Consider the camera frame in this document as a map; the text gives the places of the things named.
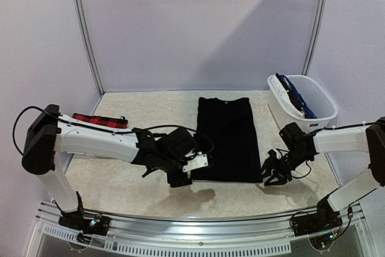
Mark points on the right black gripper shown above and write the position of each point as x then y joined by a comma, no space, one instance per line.
278,167

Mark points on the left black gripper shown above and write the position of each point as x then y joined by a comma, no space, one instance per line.
177,182

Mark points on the black t-shirt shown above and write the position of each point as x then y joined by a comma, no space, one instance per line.
231,141

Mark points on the blue plaid shirt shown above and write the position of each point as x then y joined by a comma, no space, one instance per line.
295,97

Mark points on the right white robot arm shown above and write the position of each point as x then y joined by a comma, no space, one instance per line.
365,139

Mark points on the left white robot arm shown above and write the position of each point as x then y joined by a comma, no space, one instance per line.
53,132

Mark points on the white laundry basket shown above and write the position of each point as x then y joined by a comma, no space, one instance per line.
314,96

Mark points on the red plaid folded shirt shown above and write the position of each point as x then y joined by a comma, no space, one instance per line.
119,123

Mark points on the white towel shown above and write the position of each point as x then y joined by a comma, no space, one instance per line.
282,95

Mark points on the perforated metal front panel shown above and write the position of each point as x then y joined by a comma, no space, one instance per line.
55,241

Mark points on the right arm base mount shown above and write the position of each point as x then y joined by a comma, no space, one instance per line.
325,218

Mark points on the aluminium front rail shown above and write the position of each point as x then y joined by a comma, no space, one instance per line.
201,228

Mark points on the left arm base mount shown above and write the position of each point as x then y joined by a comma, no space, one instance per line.
98,224

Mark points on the right wall metal profile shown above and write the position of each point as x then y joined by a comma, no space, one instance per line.
319,11

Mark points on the wall metal profile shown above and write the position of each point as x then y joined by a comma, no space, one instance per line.
86,39
319,11

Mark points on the left wall metal profile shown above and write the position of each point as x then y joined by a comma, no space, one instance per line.
86,39

